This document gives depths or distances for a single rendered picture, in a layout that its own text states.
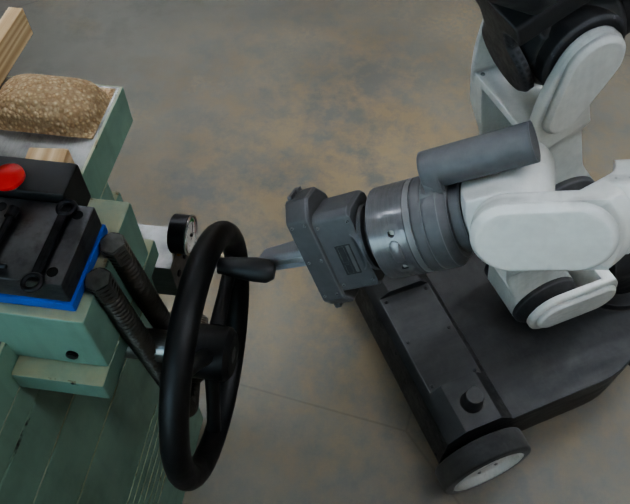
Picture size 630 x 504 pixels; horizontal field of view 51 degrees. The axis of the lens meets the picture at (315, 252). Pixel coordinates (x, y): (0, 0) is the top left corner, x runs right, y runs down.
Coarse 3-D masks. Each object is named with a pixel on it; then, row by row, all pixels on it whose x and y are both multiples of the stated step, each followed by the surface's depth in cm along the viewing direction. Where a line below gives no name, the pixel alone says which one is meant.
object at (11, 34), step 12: (12, 12) 87; (0, 24) 85; (12, 24) 85; (24, 24) 88; (0, 36) 84; (12, 36) 86; (24, 36) 88; (0, 48) 83; (12, 48) 86; (0, 60) 84; (12, 60) 86; (0, 72) 84; (0, 84) 84
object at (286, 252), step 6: (276, 246) 68; (282, 246) 68; (288, 246) 67; (294, 246) 66; (264, 252) 68; (270, 252) 68; (276, 252) 67; (282, 252) 66; (288, 252) 66; (294, 252) 65; (270, 258) 67; (276, 258) 66; (282, 258) 66; (288, 258) 66; (294, 258) 65; (300, 258) 65
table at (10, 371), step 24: (120, 96) 84; (120, 120) 85; (0, 144) 78; (24, 144) 78; (48, 144) 78; (72, 144) 78; (96, 144) 78; (120, 144) 86; (96, 168) 79; (96, 192) 80; (144, 240) 74; (120, 336) 67; (0, 360) 63; (24, 360) 65; (48, 360) 65; (120, 360) 68; (0, 384) 63; (24, 384) 66; (48, 384) 65; (72, 384) 64; (96, 384) 64; (0, 408) 64
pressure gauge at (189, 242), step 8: (176, 216) 99; (184, 216) 99; (192, 216) 100; (176, 224) 98; (184, 224) 98; (168, 232) 98; (176, 232) 98; (184, 232) 98; (168, 240) 98; (176, 240) 98; (184, 240) 98; (192, 240) 102; (168, 248) 99; (176, 248) 99; (184, 248) 98; (192, 248) 102
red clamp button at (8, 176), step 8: (0, 168) 59; (8, 168) 59; (16, 168) 59; (0, 176) 59; (8, 176) 59; (16, 176) 59; (24, 176) 59; (0, 184) 58; (8, 184) 58; (16, 184) 59
